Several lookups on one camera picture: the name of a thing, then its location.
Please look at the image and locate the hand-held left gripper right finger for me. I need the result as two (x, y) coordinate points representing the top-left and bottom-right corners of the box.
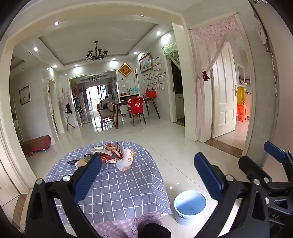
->
(194, 152), (270, 238)

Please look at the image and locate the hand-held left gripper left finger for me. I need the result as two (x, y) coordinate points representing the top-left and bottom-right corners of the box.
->
(25, 155), (102, 238)

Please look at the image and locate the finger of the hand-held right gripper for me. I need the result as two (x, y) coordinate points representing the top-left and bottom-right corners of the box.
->
(264, 141), (293, 166)
(238, 156), (287, 186)

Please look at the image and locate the white paper packet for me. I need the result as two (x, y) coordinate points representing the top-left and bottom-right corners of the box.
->
(88, 146), (106, 155)

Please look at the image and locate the white plastic waste bin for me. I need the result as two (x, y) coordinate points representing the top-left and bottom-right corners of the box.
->
(173, 190), (207, 226)

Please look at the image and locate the red brown wrapper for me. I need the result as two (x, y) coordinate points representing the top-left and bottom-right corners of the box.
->
(104, 142), (123, 158)

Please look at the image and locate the white plastic bag orange print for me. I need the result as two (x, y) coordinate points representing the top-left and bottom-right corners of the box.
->
(116, 148), (136, 172)

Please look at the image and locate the grey checked tablecloth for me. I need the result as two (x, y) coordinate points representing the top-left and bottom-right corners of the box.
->
(44, 140), (173, 226)

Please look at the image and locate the orange plastic stool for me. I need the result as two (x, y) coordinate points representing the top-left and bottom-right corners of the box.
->
(237, 104), (247, 122)

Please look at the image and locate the person's pink checked clothing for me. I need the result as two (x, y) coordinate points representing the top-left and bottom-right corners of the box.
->
(92, 211), (166, 238)

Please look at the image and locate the dark red upholstered bench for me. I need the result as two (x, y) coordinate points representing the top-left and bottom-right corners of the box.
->
(21, 135), (51, 153)

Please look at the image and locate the wooden dining chair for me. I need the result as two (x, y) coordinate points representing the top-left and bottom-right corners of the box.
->
(96, 104), (115, 131)

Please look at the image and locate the yellow box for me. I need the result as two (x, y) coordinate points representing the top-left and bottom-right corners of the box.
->
(236, 86), (245, 105)

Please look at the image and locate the person's black trouser knee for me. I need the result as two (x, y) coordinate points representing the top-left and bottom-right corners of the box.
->
(138, 223), (172, 238)

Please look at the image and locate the white panelled door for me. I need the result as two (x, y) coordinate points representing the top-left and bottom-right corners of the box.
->
(211, 42), (238, 139)

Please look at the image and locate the wooden coat stand with clothes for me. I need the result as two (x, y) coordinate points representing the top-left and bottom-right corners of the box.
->
(60, 89), (75, 131)

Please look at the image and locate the grey sofa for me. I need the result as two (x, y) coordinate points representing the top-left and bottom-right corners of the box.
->
(99, 94), (116, 109)

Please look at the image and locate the wooden dining table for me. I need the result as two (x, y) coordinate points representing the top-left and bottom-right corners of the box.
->
(111, 97), (161, 129)

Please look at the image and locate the white framed mirror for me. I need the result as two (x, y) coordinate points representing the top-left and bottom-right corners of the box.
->
(237, 63), (246, 81)

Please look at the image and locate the chair with red cover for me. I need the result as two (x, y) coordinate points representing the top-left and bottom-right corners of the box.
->
(127, 96), (147, 127)

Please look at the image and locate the white sideboard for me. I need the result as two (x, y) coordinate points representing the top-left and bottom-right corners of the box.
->
(118, 92), (140, 115)

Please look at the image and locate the white metal rack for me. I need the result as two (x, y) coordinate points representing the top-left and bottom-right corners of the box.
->
(10, 97), (25, 144)

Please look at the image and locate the pink lace door curtain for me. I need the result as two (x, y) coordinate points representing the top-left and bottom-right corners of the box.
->
(190, 15), (240, 143)

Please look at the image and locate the large black chandelier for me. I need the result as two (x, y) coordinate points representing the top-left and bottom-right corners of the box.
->
(86, 41), (108, 62)

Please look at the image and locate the framed flower picture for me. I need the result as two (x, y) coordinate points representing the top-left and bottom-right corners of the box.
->
(139, 52), (153, 74)

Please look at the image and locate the green curtain valance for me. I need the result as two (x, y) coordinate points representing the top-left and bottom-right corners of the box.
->
(161, 42), (180, 67)

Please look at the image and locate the small framed wall picture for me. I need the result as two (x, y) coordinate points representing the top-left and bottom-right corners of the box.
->
(19, 85), (30, 106)

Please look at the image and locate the group of wall certificates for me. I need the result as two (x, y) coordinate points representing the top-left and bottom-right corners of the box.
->
(143, 56), (166, 90)

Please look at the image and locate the red diamond wall ornament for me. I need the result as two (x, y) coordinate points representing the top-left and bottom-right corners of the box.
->
(118, 62), (134, 77)

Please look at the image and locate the row of white wall decals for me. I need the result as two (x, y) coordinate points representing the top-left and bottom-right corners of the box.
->
(252, 0), (279, 97)

